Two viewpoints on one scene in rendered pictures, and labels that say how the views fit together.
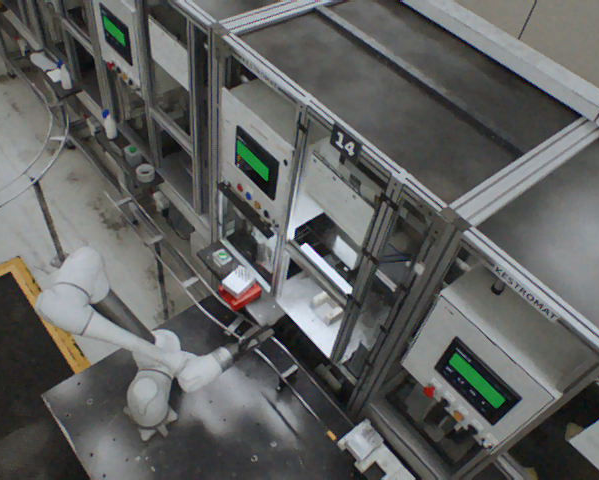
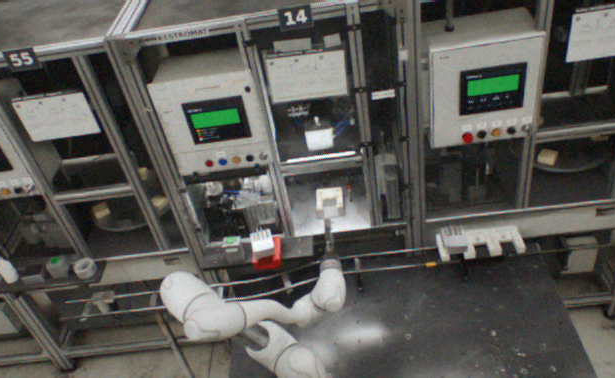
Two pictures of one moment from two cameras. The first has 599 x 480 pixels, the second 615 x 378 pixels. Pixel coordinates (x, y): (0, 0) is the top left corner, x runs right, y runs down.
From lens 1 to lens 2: 1.18 m
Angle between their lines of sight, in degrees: 27
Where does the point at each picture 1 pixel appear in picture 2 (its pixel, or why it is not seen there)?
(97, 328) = (251, 308)
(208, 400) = (332, 344)
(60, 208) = not seen: outside the picture
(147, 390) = (304, 356)
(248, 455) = (402, 339)
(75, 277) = (195, 290)
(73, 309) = (223, 307)
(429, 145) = not seen: outside the picture
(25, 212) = not seen: outside the picture
